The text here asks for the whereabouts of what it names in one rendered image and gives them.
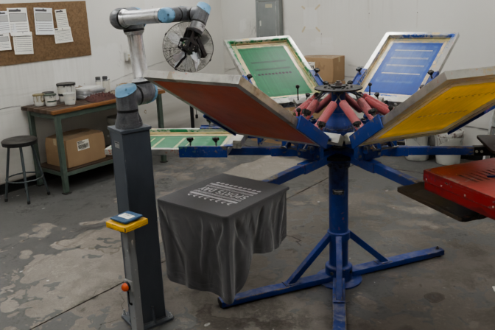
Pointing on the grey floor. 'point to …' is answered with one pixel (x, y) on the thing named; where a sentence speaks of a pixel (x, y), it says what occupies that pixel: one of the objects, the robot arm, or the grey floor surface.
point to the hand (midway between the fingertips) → (185, 69)
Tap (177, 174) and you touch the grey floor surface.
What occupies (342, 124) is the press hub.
